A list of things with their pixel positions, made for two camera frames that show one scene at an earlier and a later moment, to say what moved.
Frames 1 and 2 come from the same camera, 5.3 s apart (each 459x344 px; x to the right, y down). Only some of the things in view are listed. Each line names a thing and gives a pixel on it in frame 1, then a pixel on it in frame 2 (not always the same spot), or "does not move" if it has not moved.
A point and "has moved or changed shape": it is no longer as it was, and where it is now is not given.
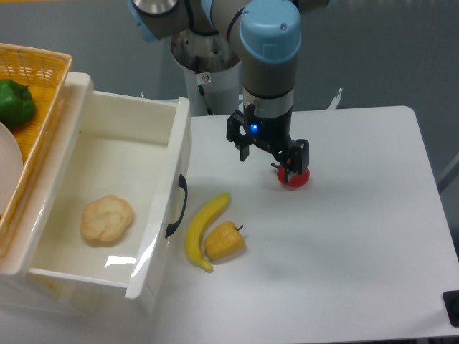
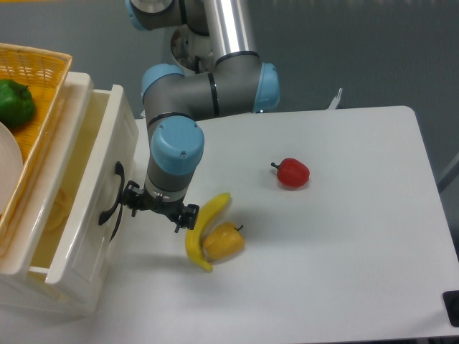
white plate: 11,170 does not move
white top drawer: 115,193 has moved or changed shape
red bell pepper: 297,180 does not move
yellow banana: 194,234 does not move
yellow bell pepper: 224,240 does not move
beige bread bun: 106,218 to 59,210
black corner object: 451,304 does not move
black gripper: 273,132 to 171,208
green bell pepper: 17,105 does not move
